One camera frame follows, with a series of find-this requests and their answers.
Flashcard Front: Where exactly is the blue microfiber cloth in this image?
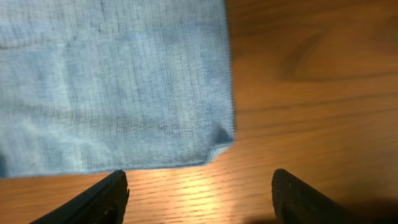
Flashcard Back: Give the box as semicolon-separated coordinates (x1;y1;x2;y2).
1;0;234;178

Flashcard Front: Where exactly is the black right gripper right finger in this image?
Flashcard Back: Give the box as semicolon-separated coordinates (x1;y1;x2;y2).
271;169;358;224

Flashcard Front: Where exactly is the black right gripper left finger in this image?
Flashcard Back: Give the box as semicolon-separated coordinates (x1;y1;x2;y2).
32;170;129;224

